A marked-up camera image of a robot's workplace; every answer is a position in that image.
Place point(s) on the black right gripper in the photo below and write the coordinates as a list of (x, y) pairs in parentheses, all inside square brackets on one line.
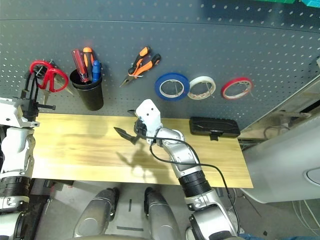
[(140, 130)]

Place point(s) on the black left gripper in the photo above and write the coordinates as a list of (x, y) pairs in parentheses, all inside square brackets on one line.
[(31, 108)]

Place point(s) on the orange black needle-nose pliers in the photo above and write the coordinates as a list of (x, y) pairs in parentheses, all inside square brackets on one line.
[(147, 65)]

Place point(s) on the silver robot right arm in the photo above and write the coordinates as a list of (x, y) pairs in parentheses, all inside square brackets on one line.
[(192, 182)]

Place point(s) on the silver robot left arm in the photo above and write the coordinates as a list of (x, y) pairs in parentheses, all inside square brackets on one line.
[(15, 145)]

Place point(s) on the dark grey metal pegboard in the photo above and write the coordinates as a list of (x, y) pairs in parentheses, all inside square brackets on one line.
[(175, 37)]

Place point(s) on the black plastic cup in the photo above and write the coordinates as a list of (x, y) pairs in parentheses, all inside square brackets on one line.
[(92, 97)]

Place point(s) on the blue tape roll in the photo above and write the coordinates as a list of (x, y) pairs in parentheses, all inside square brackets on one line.
[(158, 87)]

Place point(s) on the black plastic tool case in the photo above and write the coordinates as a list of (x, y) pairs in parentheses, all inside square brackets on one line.
[(215, 126)]

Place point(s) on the white tape roll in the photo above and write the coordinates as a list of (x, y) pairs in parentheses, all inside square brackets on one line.
[(202, 78)]

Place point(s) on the silver robot right leg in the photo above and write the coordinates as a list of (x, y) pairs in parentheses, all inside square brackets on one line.
[(160, 215)]

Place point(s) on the silver robot leg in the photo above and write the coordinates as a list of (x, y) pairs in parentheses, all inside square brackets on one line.
[(160, 215), (95, 215)]

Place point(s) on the silver robot left leg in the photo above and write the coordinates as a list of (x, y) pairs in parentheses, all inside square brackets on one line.
[(95, 215)]

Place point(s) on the grey robot torso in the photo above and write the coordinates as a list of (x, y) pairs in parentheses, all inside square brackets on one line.
[(112, 238)]

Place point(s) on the red tape roll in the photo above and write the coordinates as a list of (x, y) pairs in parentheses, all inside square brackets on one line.
[(238, 79)]

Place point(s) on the white rounded machine housing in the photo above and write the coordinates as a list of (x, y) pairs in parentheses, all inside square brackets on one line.
[(275, 162)]

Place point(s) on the teal plastic crate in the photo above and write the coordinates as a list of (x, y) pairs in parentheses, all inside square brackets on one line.
[(311, 2)]

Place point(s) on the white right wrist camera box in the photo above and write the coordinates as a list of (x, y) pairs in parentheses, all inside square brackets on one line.
[(150, 117)]

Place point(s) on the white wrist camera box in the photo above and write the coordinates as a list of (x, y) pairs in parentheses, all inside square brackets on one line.
[(8, 112), (150, 117)]

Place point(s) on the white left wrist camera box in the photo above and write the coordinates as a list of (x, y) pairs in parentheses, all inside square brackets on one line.
[(8, 112)]

